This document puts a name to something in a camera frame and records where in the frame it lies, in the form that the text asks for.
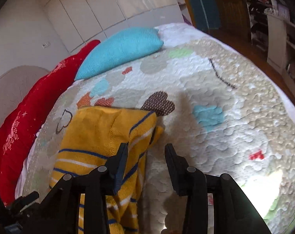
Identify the beige round headboard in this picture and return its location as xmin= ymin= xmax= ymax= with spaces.
xmin=0 ymin=65 xmax=51 ymax=137

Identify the white glossy wardrobe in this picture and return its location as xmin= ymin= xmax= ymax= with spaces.
xmin=42 ymin=0 xmax=185 ymax=54

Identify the yellow striped sweater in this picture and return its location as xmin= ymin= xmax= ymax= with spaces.
xmin=49 ymin=106 xmax=165 ymax=234

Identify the white fluffy blanket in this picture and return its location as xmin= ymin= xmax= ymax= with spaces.
xmin=14 ymin=22 xmax=295 ymax=199

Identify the teal door panel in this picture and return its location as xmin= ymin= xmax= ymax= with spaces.
xmin=180 ymin=0 xmax=221 ymax=31

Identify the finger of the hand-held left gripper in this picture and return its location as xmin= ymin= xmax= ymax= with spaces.
xmin=6 ymin=191 xmax=40 ymax=215

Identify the red fluffy blanket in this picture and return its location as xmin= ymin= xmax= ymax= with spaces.
xmin=0 ymin=40 xmax=101 ymax=206

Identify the white shelf unit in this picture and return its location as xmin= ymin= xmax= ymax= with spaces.
xmin=266 ymin=12 xmax=295 ymax=92

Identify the wooden door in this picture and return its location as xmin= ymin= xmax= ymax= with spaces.
xmin=209 ymin=0 xmax=251 ymax=37

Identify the white shelving unit with items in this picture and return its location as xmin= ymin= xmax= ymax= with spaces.
xmin=241 ymin=0 xmax=292 ymax=52

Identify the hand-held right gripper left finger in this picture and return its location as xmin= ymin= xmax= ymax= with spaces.
xmin=40 ymin=143 xmax=129 ymax=234

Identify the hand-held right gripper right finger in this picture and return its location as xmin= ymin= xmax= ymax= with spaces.
xmin=164 ymin=143 xmax=273 ymax=234

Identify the printed quilted bedspread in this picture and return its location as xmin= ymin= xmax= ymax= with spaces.
xmin=23 ymin=38 xmax=295 ymax=234

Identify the light blue pillow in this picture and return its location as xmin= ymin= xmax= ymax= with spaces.
xmin=74 ymin=27 xmax=164 ymax=81

